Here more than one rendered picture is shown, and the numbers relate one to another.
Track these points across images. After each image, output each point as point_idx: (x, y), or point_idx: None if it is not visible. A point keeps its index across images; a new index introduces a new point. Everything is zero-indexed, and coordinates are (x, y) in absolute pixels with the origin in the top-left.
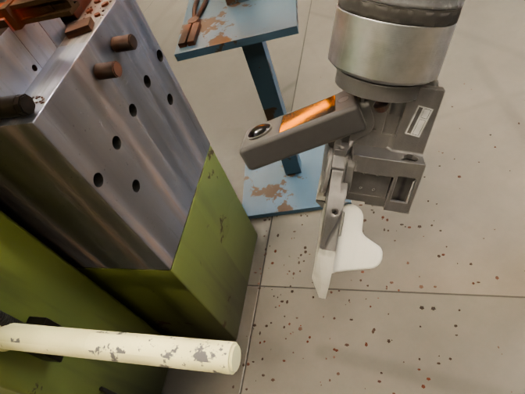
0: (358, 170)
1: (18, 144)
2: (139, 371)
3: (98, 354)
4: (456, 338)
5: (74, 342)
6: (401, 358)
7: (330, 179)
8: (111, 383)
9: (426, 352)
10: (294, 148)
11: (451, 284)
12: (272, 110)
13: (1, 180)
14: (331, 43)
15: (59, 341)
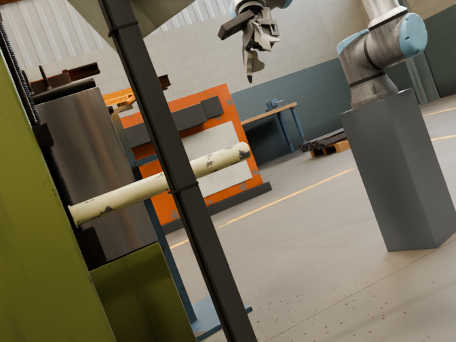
0: (259, 23)
1: (82, 105)
2: None
3: (163, 176)
4: (380, 298)
5: (141, 180)
6: (357, 321)
7: (252, 25)
8: None
9: (369, 311)
10: (237, 21)
11: (353, 290)
12: (162, 250)
13: (51, 147)
14: (235, 1)
15: (129, 184)
